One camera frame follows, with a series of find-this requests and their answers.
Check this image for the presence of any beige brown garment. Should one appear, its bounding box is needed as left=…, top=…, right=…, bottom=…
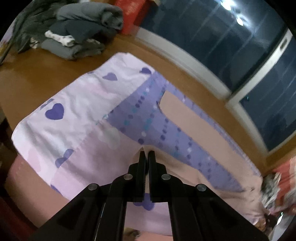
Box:
left=132, top=90, right=265, bottom=200

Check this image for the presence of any dark clothes pile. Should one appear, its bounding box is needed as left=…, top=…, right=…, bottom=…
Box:
left=12, top=1, right=123, bottom=60

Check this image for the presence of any purple polka dot bedsheet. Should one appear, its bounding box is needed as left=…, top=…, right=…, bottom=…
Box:
left=12, top=53, right=264, bottom=224

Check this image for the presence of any white star patterned garment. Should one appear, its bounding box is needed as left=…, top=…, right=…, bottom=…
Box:
left=260, top=172, right=281, bottom=209

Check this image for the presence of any red floral curtain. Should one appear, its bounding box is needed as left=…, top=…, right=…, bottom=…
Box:
left=273, top=157, right=295, bottom=206

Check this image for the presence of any red box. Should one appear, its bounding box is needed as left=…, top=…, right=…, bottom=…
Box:
left=115, top=0, right=149, bottom=35

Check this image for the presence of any wooden window frame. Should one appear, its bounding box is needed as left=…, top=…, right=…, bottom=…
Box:
left=0, top=27, right=296, bottom=172

